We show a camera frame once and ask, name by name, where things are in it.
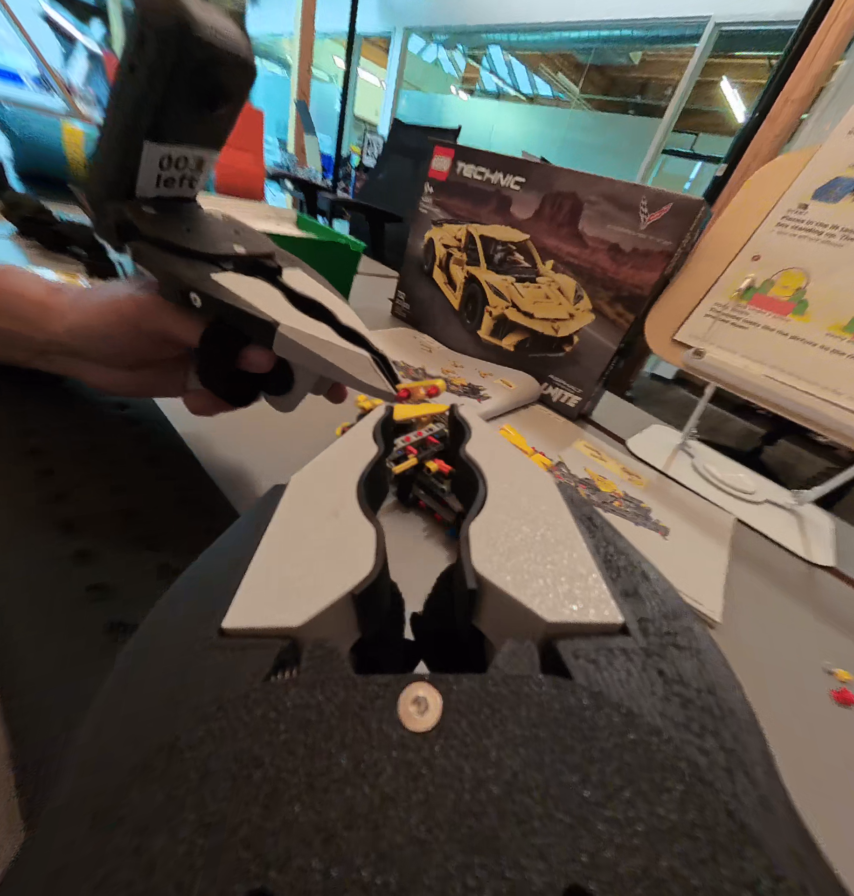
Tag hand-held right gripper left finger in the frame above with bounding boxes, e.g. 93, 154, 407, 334
219, 403, 394, 641

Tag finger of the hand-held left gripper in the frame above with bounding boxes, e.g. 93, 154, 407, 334
208, 269, 402, 405
269, 265, 402, 385

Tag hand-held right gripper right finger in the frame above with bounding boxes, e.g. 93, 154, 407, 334
446, 403, 626, 644

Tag lego car chassis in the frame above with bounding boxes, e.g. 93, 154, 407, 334
334, 392, 474, 541

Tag lego instruction booklet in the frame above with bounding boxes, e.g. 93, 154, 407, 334
371, 328, 739, 625

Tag lego set box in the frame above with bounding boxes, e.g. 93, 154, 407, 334
390, 143, 708, 421

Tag person's left hand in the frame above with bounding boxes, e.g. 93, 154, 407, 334
66, 279, 348, 419

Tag green storage bin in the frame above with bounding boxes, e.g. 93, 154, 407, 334
269, 210, 368, 302

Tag orange plastic case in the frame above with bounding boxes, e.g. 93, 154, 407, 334
213, 101, 268, 204

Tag white paper sheet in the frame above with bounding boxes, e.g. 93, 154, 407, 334
199, 192, 316, 235

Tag teal rolled mat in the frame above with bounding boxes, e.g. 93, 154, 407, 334
0, 98, 102, 186

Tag black dotted floor mat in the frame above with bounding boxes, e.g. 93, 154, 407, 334
0, 364, 240, 827

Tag white document stand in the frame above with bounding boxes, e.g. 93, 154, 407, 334
626, 77, 854, 568

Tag printed instruction sheet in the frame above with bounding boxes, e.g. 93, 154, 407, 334
675, 84, 854, 396

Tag wooden post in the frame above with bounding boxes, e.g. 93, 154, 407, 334
707, 0, 854, 211

